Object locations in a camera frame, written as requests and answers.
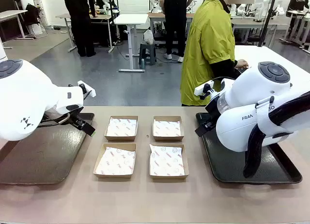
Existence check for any wooden top desk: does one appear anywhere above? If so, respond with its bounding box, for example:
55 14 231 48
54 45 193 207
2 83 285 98
55 13 115 53

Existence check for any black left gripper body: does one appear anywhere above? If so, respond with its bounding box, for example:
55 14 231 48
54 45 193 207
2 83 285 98
68 112 87 129

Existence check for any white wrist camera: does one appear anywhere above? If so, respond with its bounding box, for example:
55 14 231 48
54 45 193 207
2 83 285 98
77 80 96 98
194 80 214 100

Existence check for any person right forearm black sleeve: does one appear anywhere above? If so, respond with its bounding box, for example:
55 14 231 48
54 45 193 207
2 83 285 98
210 59 239 80

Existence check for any grey cable at left gripper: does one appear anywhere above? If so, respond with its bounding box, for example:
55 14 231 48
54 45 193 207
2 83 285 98
38 113 71 127

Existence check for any black bag on chair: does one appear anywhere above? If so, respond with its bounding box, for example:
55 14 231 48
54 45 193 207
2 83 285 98
23 3 44 26

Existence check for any grey workbench with robots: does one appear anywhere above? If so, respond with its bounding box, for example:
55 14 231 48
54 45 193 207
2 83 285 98
229 14 294 44

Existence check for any brown cardboard box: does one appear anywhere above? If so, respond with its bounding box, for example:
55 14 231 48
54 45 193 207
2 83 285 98
148 143 190 180
152 115 184 142
93 143 138 179
104 115 139 142

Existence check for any person in black with sneakers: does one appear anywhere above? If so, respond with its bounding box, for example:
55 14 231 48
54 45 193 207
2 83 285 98
159 0 195 64

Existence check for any black stand pole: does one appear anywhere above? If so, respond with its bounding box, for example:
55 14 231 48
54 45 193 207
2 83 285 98
257 0 279 48

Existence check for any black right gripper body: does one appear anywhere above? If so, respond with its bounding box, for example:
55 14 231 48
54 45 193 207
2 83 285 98
205 97 220 128

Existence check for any white standing desk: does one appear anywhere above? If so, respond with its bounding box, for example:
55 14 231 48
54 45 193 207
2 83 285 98
113 13 150 73

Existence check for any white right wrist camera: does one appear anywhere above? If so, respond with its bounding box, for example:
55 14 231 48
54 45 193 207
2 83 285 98
194 80 214 100

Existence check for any dark plastic tray with handles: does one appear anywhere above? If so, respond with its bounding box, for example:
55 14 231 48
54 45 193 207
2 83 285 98
195 112 303 185

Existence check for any person in black printed shirt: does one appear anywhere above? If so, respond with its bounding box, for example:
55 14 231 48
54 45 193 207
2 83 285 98
286 0 310 42

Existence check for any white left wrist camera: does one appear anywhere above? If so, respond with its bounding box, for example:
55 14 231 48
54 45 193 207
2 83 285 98
77 80 96 98

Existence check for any person right hand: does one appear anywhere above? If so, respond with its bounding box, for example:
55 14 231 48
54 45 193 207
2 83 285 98
234 59 249 69

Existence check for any white printed paper liner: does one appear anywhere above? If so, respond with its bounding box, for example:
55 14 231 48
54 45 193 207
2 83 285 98
106 117 138 138
149 144 186 177
153 120 182 138
94 146 136 176

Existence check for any person in black clothes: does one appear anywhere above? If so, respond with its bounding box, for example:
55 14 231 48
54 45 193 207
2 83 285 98
63 0 97 58

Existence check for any black cable sleeve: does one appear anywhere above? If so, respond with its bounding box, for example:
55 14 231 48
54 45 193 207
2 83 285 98
243 90 310 179

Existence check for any brown plastic tray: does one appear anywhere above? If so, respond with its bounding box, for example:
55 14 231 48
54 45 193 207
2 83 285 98
0 112 95 185

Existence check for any white side table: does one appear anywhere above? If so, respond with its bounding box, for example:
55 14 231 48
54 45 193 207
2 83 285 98
0 10 29 50

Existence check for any white plastic bag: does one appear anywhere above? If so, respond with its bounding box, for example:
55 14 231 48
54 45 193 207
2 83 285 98
143 29 155 45

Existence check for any grey plastic stool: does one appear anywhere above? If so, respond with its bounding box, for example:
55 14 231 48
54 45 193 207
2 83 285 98
138 43 158 66

